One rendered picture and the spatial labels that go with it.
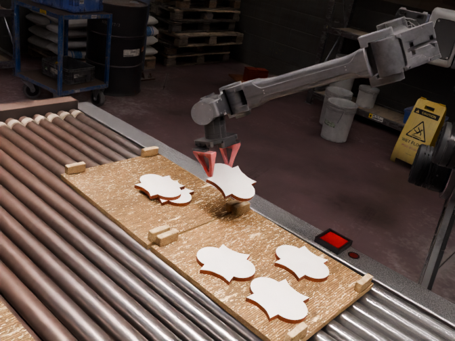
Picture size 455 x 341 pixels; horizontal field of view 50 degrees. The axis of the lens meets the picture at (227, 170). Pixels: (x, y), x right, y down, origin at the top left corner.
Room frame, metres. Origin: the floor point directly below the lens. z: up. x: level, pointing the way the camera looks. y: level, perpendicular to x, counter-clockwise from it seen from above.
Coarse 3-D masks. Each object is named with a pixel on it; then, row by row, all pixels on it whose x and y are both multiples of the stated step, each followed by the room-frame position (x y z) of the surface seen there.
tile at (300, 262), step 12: (276, 252) 1.01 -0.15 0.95; (288, 252) 1.02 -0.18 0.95; (300, 252) 1.03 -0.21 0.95; (276, 264) 0.97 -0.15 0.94; (288, 264) 0.97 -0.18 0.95; (300, 264) 0.98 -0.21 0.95; (312, 264) 0.99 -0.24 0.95; (324, 264) 1.01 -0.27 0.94; (300, 276) 0.93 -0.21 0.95; (312, 276) 0.94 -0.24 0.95; (324, 276) 0.95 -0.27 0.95
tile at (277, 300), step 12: (252, 288) 0.86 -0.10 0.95; (264, 288) 0.87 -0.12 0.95; (276, 288) 0.87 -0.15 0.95; (288, 288) 0.88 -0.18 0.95; (252, 300) 0.82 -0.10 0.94; (264, 300) 0.83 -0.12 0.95; (276, 300) 0.83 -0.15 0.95; (288, 300) 0.84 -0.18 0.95; (300, 300) 0.85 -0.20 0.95; (264, 312) 0.80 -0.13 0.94; (276, 312) 0.80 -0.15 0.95; (288, 312) 0.80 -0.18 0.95; (300, 312) 0.81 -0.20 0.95
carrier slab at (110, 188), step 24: (96, 168) 1.30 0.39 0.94; (120, 168) 1.33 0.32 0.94; (144, 168) 1.36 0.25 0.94; (168, 168) 1.39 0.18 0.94; (96, 192) 1.16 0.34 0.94; (120, 192) 1.19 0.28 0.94; (144, 192) 1.21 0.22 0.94; (216, 192) 1.29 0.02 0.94; (120, 216) 1.07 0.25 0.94; (144, 216) 1.09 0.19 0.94; (168, 216) 1.11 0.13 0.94; (192, 216) 1.13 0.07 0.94; (216, 216) 1.15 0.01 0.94; (144, 240) 0.98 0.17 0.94
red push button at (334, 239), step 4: (328, 232) 1.19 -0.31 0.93; (324, 236) 1.16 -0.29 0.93; (328, 236) 1.16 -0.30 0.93; (332, 236) 1.17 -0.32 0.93; (336, 236) 1.17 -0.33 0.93; (324, 240) 1.14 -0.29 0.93; (328, 240) 1.14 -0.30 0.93; (332, 240) 1.15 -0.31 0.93; (336, 240) 1.15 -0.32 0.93; (340, 240) 1.15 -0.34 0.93; (344, 240) 1.16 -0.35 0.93; (332, 244) 1.13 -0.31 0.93; (336, 244) 1.13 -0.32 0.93; (340, 244) 1.13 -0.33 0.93; (344, 244) 1.14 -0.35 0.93
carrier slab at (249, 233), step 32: (224, 224) 1.12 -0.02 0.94; (256, 224) 1.15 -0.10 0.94; (160, 256) 0.94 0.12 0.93; (192, 256) 0.95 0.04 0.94; (256, 256) 1.00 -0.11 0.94; (320, 256) 1.05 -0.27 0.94; (224, 288) 0.86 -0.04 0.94; (320, 288) 0.92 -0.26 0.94; (352, 288) 0.94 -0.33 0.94; (256, 320) 0.78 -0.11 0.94; (320, 320) 0.81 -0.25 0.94
